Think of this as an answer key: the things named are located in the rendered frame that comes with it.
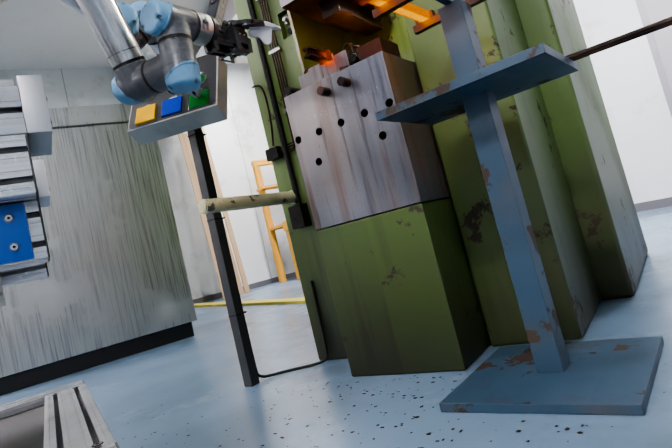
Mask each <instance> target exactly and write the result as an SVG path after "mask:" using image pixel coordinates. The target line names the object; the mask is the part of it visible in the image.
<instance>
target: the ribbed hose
mask: <svg viewBox="0 0 672 448"><path fill-rule="evenodd" d="M246 1H247V4H248V9H249V13H250V17H251V19H257V17H256V13H255V9H254V5H253V0H246ZM256 42H257V46H258V51H259V54H260V58H261V63H262V67H263V71H264V74H265V79H266V83H267V88H268V92H269V96H270V99H271V104H272V108H273V112H274V117H275V121H276V123H277V124H276V125H277V128H278V132H279V137H280V141H281V146H282V150H283V154H284V156H285V157H284V158H285V161H286V165H287V169H288V174H289V178H290V182H291V187H292V191H293V192H294V193H295V197H296V199H295V204H296V205H294V206H291V207H288V211H289V215H290V219H291V223H292V227H293V229H299V228H303V227H307V226H310V225H312V222H311V218H310V214H309V210H308V206H307V203H302V202H301V201H300V200H301V198H300V194H299V192H298V191H299V190H298V188H297V187H298V186H297V184H296V179H295V175H294V171H293V166H292V162H291V158H290V153H288V152H289V150H288V148H287V146H288V145H286V144H287V140H286V138H285V133H284V129H283V125H282V120H281V116H280V112H279V107H278V104H277V100H276V95H275V91H274V87H273V83H272V80H271V75H270V70H269V66H268V62H267V59H266V54H265V50H264V46H263V42H262V40H261V39H260V38H258V37H256Z"/></svg>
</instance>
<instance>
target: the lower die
mask: <svg viewBox="0 0 672 448"><path fill-rule="evenodd" d="M351 54H353V52H352V51H349V50H346V49H345V50H343V51H341V52H339V53H338V54H334V53H332V58H333V60H331V61H329V62H327V63H325V64H323V65H320V64H317V65H315V66H313V67H311V68H309V69H308V71H309V72H308V73H306V74H304V75H302V76H300V77H298V78H299V82H300V86H301V89H303V88H305V87H307V86H310V85H312V84H314V83H316V82H318V81H320V80H322V79H324V78H326V77H328V76H330V75H332V74H334V73H337V72H339V67H342V66H346V65H349V66H351V65H353V64H352V63H351V62H350V61H349V57H350V55H351Z"/></svg>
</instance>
